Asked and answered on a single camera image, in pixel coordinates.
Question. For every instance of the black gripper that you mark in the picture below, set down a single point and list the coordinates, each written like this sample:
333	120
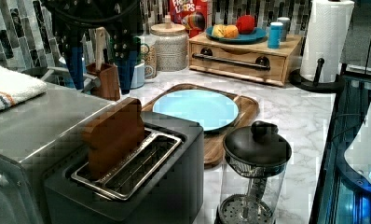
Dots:
121	18

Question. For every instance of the brown toast slice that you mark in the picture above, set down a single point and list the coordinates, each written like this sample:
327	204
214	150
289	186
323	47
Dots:
113	136

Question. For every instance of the wooden spatula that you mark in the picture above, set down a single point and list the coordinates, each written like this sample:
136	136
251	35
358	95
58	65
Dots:
99	45

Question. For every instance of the dark wooden block holder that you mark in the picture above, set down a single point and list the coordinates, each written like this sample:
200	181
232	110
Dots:
108	76

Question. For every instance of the glass cereal jar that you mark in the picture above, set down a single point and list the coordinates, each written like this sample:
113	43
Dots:
148	53

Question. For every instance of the blue white ceramic mug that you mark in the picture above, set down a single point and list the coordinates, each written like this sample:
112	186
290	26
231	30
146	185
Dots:
138	76

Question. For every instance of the ceramic jar with wooden lid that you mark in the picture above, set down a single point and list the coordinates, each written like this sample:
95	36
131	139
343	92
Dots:
171	45

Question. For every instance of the Froot Loops cereal box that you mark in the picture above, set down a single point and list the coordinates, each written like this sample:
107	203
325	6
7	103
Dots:
193	14

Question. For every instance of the white striped towel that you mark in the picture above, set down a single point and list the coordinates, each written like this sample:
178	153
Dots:
16	87

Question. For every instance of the stainless steel toaster oven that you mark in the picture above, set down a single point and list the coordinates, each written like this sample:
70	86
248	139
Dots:
35	137

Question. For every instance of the yellow fruit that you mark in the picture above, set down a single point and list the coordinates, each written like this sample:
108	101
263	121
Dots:
219	30

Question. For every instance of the orange fruit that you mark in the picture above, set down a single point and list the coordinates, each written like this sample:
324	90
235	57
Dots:
231	31

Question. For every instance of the light blue round plate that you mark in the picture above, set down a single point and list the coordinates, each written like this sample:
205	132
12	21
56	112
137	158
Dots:
211	110

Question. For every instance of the red apple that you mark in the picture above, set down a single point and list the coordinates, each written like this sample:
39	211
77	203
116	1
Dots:
245	24

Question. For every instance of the black two-slot toaster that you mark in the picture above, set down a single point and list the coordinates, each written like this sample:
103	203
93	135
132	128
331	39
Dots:
160	183

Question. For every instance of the wooden drawer box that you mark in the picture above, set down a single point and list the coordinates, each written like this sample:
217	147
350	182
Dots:
283	60

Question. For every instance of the wooden cutting board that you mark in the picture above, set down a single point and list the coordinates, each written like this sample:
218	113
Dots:
213	140

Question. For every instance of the dark blue fruit plate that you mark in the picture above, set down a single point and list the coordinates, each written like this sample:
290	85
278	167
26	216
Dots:
256	35

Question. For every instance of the blue shaker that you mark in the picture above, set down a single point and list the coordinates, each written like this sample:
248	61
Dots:
275	33

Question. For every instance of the glass french press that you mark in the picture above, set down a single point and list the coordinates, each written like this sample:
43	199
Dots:
255	161

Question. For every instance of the white paper towel roll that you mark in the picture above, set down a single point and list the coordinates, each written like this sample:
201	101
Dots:
327	30

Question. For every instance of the black paper towel holder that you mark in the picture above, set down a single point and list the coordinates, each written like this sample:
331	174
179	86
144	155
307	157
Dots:
315	85

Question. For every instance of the black drawer handle bar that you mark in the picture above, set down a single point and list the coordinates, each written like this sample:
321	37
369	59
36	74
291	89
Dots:
261	63

